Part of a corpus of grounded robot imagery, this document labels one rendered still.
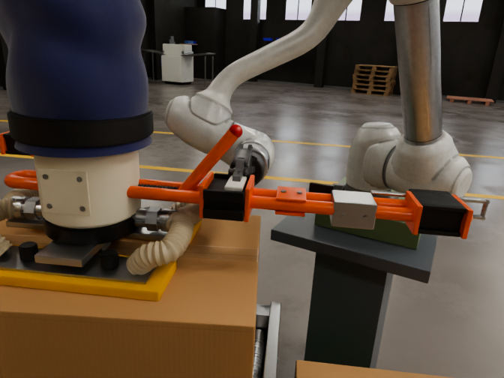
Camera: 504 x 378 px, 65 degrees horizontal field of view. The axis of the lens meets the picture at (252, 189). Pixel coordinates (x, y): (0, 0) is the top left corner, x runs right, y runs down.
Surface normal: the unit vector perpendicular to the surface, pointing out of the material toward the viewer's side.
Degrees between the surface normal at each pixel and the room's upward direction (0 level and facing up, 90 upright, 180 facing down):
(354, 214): 90
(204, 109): 64
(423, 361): 0
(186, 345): 90
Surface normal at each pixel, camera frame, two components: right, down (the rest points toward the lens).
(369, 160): -0.77, 0.10
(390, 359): 0.04, -0.94
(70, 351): -0.04, 0.33
